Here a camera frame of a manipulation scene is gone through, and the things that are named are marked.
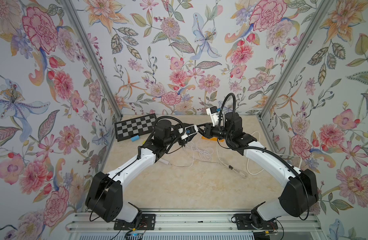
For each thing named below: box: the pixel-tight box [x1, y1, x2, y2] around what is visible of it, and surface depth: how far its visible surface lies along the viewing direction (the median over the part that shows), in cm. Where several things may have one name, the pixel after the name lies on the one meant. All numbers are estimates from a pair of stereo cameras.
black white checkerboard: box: [114, 113, 157, 142], surface depth 109 cm
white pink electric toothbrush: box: [158, 158, 173, 166], surface depth 97 cm
